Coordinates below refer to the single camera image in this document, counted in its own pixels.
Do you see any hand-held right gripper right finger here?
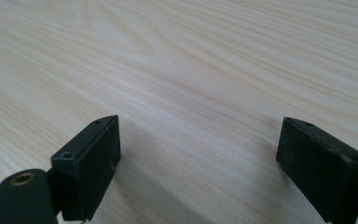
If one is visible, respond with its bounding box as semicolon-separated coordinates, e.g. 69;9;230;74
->
275;116;358;224

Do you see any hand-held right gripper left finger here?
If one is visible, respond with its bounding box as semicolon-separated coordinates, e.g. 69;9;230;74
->
49;114;122;222

